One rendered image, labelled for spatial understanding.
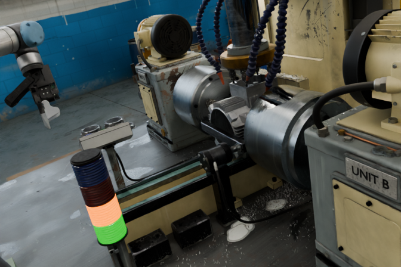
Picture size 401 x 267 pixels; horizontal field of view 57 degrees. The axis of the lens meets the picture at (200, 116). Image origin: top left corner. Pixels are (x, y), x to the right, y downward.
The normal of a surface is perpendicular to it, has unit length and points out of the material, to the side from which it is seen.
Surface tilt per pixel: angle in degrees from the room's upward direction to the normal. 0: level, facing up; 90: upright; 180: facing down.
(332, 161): 90
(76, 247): 0
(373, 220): 90
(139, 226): 90
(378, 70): 87
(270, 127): 58
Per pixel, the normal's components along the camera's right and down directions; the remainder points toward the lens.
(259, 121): -0.82, -0.27
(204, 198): 0.45, 0.23
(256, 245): -0.19, -0.92
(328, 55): -0.87, 0.32
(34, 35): 0.90, -0.02
